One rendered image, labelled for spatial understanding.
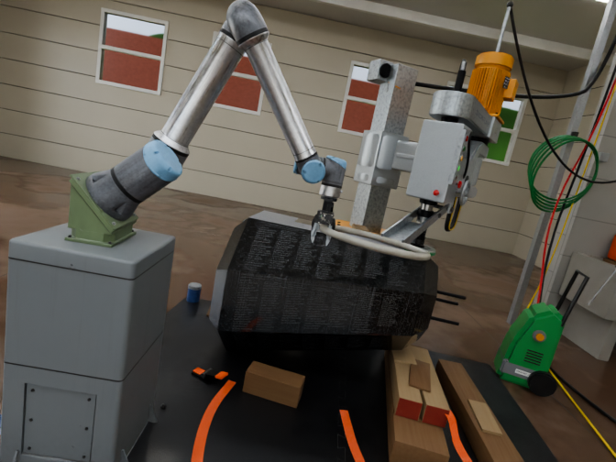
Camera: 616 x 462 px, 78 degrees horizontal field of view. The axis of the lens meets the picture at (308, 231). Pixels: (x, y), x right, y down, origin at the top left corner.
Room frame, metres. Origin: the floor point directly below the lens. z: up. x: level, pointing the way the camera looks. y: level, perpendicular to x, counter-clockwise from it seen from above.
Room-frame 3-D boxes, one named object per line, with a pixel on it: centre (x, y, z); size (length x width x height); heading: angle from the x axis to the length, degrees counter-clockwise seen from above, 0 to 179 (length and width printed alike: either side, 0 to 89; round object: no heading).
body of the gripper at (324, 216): (1.62, -0.06, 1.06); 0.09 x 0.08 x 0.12; 177
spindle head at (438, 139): (2.25, -0.68, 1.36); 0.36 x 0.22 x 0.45; 148
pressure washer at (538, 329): (2.58, -1.73, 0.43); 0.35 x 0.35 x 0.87; 72
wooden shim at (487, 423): (1.82, -1.10, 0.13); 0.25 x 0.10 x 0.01; 175
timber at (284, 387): (1.83, 0.02, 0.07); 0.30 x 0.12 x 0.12; 80
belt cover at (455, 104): (2.48, -0.83, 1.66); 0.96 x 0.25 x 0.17; 148
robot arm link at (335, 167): (1.64, -0.06, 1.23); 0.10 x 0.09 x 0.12; 102
